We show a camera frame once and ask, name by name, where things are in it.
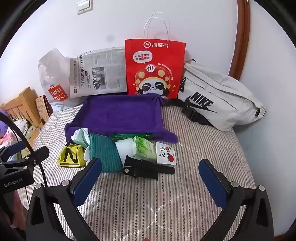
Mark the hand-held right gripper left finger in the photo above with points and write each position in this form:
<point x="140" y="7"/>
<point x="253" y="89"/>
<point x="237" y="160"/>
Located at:
<point x="89" y="178"/>

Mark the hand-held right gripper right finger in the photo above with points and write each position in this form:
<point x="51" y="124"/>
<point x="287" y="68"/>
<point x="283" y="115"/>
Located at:
<point x="212" y="183"/>

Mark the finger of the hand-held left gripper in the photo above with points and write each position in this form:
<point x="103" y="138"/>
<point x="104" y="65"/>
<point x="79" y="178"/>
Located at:
<point x="38" y="154"/>
<point x="13" y="149"/>

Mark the yellow pouch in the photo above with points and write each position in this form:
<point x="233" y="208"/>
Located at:
<point x="79" y="153"/>

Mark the teal ribbed cloth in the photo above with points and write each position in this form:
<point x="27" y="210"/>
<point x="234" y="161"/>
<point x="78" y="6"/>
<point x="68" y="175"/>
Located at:
<point x="104" y="150"/>

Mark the white sponge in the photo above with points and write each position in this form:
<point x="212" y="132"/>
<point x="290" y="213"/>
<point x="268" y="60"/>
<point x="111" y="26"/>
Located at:
<point x="123" y="148"/>

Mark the small white snack packet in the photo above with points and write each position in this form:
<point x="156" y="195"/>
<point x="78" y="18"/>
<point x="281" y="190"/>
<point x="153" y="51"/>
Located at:
<point x="165" y="153"/>

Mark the green card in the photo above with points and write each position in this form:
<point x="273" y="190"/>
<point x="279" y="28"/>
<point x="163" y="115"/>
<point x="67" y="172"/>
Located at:
<point x="129" y="136"/>

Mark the green tissue pack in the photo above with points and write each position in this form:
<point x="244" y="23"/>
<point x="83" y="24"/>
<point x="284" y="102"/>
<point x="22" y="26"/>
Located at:
<point x="145" y="148"/>

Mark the purple towel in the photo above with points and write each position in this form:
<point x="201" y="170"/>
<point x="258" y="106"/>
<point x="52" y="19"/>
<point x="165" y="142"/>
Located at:
<point x="115" y="113"/>

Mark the colourful printed cloth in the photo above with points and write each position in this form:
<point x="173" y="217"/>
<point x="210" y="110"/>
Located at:
<point x="9" y="136"/>

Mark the light wooden furniture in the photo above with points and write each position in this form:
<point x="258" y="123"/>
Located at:
<point x="25" y="104"/>

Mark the patterned brown box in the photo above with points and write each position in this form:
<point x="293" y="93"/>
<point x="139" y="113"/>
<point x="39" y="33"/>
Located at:
<point x="42" y="106"/>

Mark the striped bed cover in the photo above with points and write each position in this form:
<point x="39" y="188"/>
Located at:
<point x="185" y="143"/>

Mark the white plastic bag orange label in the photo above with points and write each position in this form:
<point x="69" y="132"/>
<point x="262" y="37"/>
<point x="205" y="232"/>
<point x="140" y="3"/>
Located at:
<point x="50" y="69"/>

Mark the white waist bag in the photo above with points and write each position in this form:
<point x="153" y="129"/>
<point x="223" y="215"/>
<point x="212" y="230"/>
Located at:
<point x="219" y="88"/>

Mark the folded newspaper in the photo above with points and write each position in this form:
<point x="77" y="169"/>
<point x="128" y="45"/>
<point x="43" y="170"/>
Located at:
<point x="104" y="69"/>

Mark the red panda paper bag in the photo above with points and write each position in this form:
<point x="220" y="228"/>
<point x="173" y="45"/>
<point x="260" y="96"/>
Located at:
<point x="157" y="62"/>

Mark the brown wooden bed frame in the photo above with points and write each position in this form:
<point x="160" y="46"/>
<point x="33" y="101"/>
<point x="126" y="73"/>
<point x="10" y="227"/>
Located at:
<point x="242" y="34"/>

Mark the white wall light switch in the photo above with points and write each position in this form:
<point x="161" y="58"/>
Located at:
<point x="84" y="5"/>

